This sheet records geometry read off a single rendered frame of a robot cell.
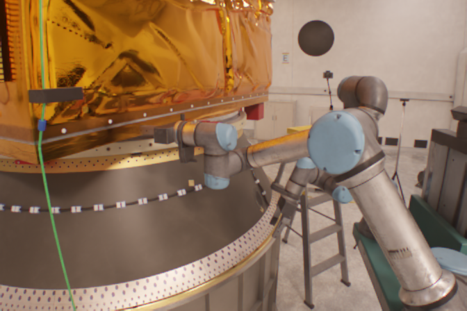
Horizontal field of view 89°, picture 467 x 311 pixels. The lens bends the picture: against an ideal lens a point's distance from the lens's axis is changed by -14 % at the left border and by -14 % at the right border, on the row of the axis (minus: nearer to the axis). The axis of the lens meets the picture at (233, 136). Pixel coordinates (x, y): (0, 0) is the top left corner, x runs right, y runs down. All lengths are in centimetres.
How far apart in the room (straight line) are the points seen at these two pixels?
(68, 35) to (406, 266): 87
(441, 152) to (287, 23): 805
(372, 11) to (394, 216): 839
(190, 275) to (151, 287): 15
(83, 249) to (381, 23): 854
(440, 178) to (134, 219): 110
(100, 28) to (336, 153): 63
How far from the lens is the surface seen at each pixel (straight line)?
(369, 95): 105
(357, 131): 52
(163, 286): 111
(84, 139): 79
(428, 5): 914
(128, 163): 111
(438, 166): 109
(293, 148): 76
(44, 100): 65
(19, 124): 76
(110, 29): 80
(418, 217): 112
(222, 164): 78
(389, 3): 894
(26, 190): 122
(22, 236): 122
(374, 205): 57
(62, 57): 72
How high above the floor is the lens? 193
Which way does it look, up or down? 12 degrees down
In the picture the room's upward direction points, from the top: straight up
